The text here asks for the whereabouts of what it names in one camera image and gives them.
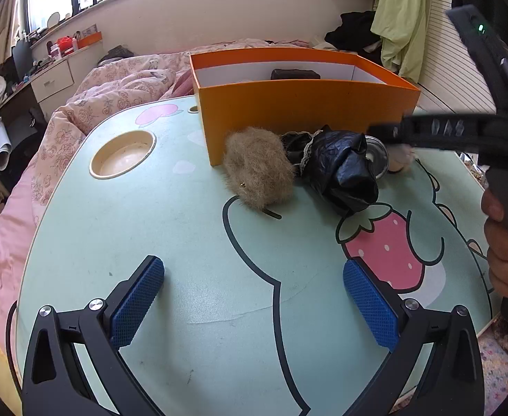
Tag orange cardboard box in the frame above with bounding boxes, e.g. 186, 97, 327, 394
189, 47, 422, 167

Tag white slatted panel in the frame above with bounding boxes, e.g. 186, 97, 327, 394
423, 0, 497, 157

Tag grey folded clothes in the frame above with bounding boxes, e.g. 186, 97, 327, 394
97, 45, 135, 67

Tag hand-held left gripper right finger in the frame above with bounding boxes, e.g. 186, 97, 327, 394
343, 258, 485, 416

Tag maroon pillow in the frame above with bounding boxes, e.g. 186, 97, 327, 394
167, 71, 196, 98

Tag person's right hand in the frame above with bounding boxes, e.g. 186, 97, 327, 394
481, 186, 508, 300

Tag light green hanging garment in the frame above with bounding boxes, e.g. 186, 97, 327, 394
370, 0, 428, 84

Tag pink bed sheet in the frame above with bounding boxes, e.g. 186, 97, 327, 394
0, 165, 38, 339

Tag green cartoon desktop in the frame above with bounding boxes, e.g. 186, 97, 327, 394
15, 95, 497, 416

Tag white drawer cabinet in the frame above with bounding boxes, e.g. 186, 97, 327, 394
31, 58, 75, 105

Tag dark brown packet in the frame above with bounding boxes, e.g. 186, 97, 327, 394
270, 68, 321, 81

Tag small pale doll figure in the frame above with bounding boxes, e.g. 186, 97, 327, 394
386, 143, 417, 173

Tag speckled rug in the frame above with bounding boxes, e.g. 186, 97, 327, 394
475, 321, 508, 416

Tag black computer monitor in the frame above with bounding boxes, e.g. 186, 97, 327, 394
11, 39, 35, 81

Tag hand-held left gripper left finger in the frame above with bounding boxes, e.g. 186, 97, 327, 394
21, 255, 166, 416

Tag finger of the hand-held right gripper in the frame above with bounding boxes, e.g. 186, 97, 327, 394
368, 121, 415, 146

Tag pile of black clothes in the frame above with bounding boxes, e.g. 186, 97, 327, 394
324, 10, 385, 53

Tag blue metal tin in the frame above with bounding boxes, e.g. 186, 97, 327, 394
364, 136, 390, 180

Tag pink floral quilt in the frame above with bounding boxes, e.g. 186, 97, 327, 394
31, 39, 315, 209

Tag black lace-trimmed scrunchie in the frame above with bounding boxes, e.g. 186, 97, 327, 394
280, 125, 380, 217

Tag cream curtain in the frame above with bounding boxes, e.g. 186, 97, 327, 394
0, 0, 29, 48

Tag tan furry pouch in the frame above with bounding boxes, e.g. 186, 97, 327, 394
223, 127, 298, 213

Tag orange storage tray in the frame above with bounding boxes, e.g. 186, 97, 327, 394
77, 30, 104, 50

